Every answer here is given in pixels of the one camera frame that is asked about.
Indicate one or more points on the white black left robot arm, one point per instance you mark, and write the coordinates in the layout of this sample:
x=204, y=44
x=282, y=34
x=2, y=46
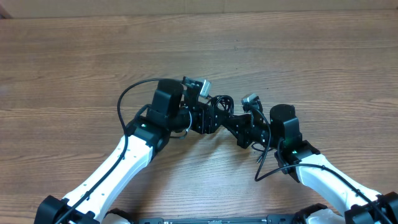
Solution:
x=177, y=106

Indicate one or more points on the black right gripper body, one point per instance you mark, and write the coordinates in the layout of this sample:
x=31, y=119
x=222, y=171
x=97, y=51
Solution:
x=259, y=134

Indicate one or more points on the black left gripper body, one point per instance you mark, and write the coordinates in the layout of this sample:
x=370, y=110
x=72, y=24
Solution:
x=198, y=118

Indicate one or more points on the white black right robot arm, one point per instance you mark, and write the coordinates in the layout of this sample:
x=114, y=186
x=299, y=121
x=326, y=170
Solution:
x=351, y=202

